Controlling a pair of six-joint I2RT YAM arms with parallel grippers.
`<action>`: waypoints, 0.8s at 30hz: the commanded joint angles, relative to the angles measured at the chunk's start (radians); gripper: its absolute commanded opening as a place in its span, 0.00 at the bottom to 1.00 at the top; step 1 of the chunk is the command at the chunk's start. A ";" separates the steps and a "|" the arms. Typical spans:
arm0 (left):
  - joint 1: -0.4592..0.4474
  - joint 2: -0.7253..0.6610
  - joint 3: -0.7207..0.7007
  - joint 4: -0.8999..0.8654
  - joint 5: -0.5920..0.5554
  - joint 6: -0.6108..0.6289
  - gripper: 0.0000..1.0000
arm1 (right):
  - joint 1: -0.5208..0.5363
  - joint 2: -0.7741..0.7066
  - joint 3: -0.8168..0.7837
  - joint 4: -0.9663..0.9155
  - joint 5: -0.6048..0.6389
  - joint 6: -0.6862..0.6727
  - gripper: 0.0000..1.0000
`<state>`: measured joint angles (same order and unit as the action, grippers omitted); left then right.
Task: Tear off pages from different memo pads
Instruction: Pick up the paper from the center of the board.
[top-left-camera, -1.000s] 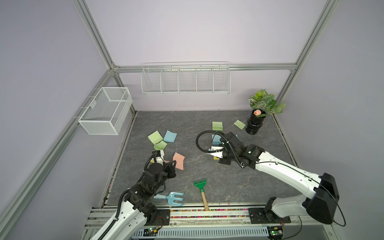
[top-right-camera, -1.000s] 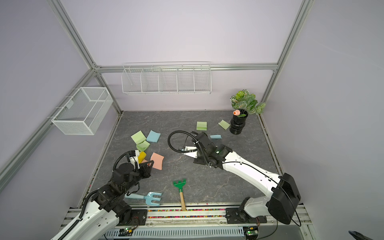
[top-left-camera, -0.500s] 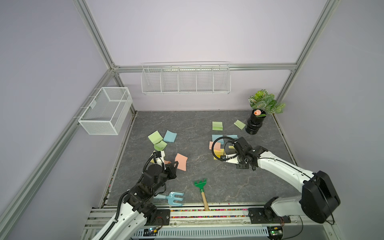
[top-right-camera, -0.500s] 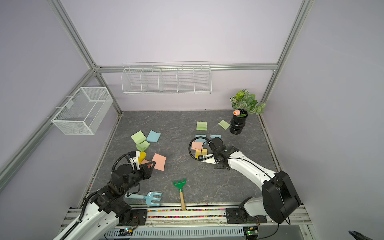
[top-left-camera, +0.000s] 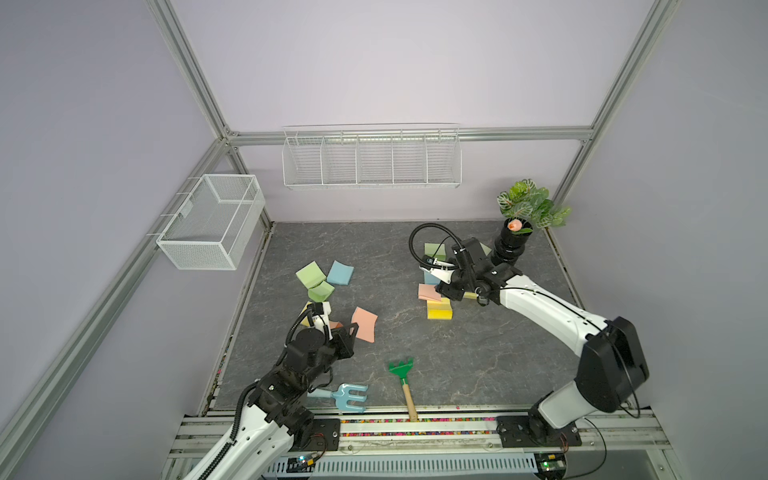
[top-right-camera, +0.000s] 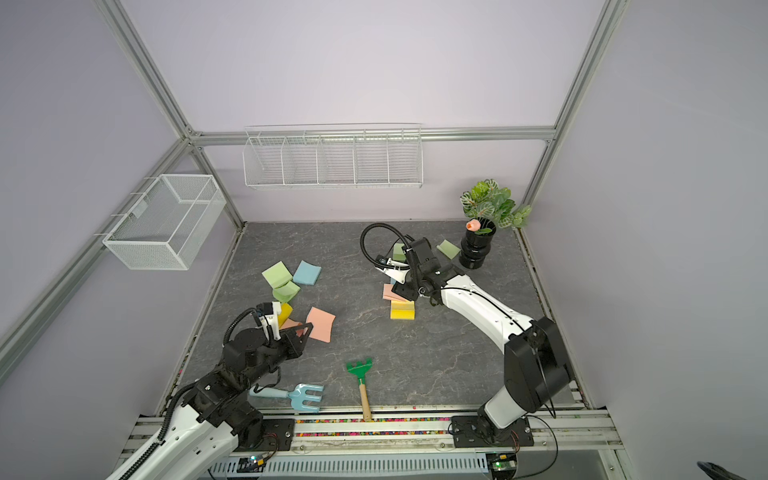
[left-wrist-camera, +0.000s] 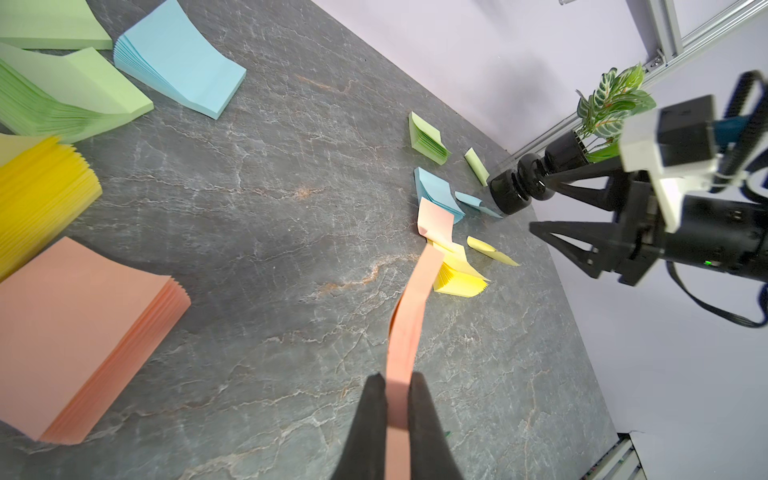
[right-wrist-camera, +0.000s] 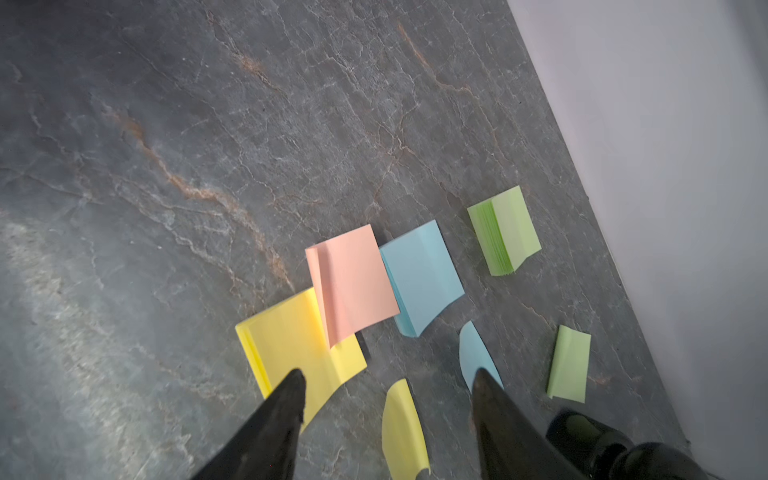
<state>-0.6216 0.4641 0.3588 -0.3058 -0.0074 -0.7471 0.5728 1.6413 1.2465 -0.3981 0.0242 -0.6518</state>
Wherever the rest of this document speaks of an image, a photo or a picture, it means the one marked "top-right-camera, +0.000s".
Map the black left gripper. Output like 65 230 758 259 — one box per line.
245 322 313 388

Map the pink memo pad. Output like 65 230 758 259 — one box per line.
306 307 336 343
280 319 305 337

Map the torn green memo page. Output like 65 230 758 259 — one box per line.
436 240 461 260

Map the torn pink memo page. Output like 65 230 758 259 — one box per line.
382 284 407 302

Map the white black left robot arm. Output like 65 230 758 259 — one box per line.
110 324 313 479

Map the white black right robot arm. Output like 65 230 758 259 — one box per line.
375 238 575 431

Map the yellow fanned memo pad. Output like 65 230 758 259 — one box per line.
278 303 293 328

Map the light green memo pad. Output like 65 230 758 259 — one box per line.
262 261 293 290

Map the light blue memo pad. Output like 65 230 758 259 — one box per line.
293 260 322 286

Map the black glossy vase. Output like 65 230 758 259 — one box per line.
459 218 496 270

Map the light blue garden fork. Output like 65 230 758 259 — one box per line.
249 383 324 413

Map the green artificial plant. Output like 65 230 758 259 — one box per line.
460 179 532 236

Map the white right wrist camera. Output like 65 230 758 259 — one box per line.
376 258 410 284

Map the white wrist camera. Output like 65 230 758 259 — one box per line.
376 258 410 284
256 301 282 343

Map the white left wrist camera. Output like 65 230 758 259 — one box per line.
256 301 282 343

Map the green garden rake wooden handle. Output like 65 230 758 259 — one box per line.
346 358 373 422

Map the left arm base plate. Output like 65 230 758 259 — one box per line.
235 417 296 452

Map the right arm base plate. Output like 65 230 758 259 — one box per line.
447 415 534 450

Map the white wire side basket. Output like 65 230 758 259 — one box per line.
102 174 226 271

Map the white wire shelf basket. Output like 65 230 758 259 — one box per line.
242 123 424 189

